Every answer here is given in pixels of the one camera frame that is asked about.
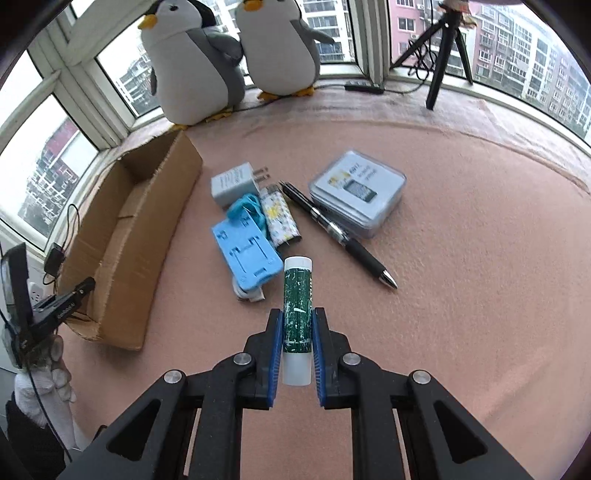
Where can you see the large penguin plush toy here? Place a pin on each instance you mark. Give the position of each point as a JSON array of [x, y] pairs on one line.
[[189, 69]]

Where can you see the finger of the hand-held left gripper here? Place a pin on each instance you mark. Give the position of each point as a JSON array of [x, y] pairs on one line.
[[64, 307]]

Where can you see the black pen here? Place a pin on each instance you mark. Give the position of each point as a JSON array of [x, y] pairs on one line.
[[355, 251]]

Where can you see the brown cardboard box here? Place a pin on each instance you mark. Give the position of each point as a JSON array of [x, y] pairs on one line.
[[138, 258]]

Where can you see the person's left forearm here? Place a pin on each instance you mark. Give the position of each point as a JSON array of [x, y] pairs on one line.
[[27, 443]]

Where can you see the person's left hand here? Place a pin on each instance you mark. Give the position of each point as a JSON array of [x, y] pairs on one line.
[[55, 378]]

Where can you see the white window frame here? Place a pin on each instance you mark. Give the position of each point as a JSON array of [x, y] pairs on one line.
[[69, 78]]

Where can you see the small penguin plush toy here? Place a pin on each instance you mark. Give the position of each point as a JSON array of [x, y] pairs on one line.
[[277, 50]]

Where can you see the white power strip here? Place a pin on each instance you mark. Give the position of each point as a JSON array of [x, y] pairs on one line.
[[36, 293]]

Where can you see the white charger plug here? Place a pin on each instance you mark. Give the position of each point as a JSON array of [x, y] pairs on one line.
[[231, 184]]

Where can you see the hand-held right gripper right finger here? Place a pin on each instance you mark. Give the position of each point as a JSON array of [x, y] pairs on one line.
[[319, 360]]

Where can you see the patterned lighter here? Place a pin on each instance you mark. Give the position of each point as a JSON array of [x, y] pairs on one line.
[[279, 217]]

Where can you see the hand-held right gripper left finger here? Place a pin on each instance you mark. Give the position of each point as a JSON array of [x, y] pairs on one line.
[[275, 360]]

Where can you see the clear plastic case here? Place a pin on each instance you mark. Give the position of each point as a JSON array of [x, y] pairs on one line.
[[355, 189]]

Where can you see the black power adapter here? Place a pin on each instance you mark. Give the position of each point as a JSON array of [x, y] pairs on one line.
[[54, 261]]

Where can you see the black inline switch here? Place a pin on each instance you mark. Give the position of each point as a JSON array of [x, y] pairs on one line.
[[364, 86]]

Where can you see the black tripod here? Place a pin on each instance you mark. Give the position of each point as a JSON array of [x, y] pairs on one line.
[[436, 78]]

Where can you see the blue plastic clip tool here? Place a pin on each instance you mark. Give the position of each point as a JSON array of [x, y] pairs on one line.
[[244, 258]]

